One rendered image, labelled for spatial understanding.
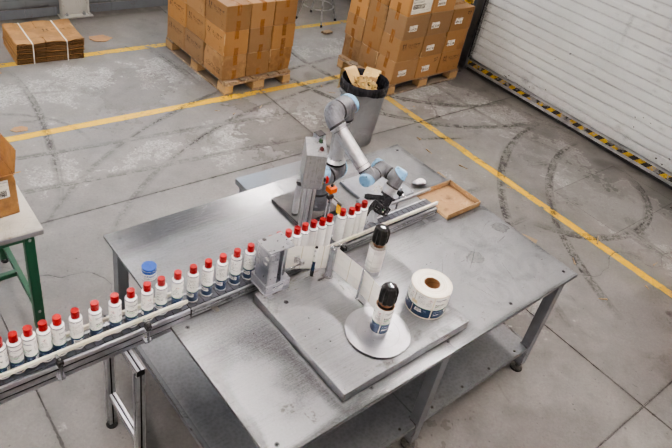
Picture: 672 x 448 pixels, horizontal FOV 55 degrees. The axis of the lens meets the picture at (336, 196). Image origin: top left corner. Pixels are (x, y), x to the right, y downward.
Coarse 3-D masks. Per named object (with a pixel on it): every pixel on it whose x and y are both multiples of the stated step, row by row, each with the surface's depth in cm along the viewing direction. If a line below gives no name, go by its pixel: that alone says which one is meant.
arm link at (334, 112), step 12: (336, 108) 336; (336, 120) 334; (336, 132) 336; (348, 132) 337; (348, 144) 336; (348, 156) 339; (360, 156) 337; (360, 168) 337; (372, 168) 340; (360, 180) 338; (372, 180) 337
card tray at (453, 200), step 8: (440, 184) 411; (448, 184) 418; (456, 184) 413; (432, 192) 407; (440, 192) 409; (448, 192) 410; (456, 192) 412; (464, 192) 410; (432, 200) 400; (440, 200) 401; (448, 200) 403; (456, 200) 404; (464, 200) 406; (472, 200) 406; (440, 208) 394; (448, 208) 396; (456, 208) 397; (464, 208) 393; (472, 208) 400; (448, 216) 385
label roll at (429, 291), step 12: (420, 276) 311; (432, 276) 313; (444, 276) 314; (408, 288) 313; (420, 288) 304; (432, 288) 306; (444, 288) 307; (408, 300) 311; (420, 300) 304; (432, 300) 302; (444, 300) 304; (420, 312) 307; (432, 312) 306
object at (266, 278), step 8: (264, 256) 293; (272, 256) 289; (280, 256) 297; (256, 264) 301; (264, 264) 295; (272, 264) 293; (280, 264) 299; (256, 272) 303; (264, 272) 297; (272, 272) 296; (280, 272) 301; (256, 280) 305; (264, 280) 299; (272, 280) 300; (280, 280) 304; (288, 280) 308; (264, 288) 301; (272, 288) 303; (280, 288) 308
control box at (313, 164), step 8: (304, 144) 311; (312, 144) 306; (320, 144) 307; (304, 152) 308; (312, 152) 300; (320, 152) 301; (304, 160) 305; (312, 160) 300; (320, 160) 300; (304, 168) 302; (312, 168) 302; (320, 168) 303; (304, 176) 304; (312, 176) 305; (320, 176) 305; (304, 184) 307; (312, 184) 308; (320, 184) 308
